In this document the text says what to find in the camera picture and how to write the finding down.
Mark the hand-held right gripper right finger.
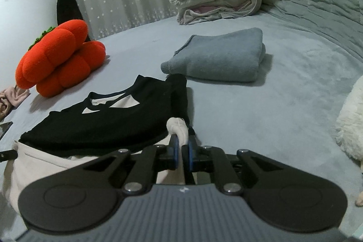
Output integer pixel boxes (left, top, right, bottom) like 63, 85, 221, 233
181, 134, 281, 195

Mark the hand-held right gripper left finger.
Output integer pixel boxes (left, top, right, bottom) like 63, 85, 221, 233
85, 134, 181, 195

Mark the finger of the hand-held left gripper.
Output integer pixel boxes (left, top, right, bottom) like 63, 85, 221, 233
0, 150, 18, 162

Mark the cream shirt with black sleeves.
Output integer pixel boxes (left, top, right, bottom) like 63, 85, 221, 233
3, 73, 197, 213

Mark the crumpled beige cloth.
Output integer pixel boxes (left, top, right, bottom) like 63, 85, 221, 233
0, 86, 31, 121

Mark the folded grey sweater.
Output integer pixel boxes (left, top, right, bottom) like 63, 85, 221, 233
160, 27, 266, 83

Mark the large orange pumpkin cushion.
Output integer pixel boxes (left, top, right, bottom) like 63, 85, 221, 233
15, 19, 89, 89

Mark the dark black object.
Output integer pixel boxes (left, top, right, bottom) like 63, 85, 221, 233
56, 0, 95, 42

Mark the white fluffy cloth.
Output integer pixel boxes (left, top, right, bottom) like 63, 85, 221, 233
335, 83, 363, 161

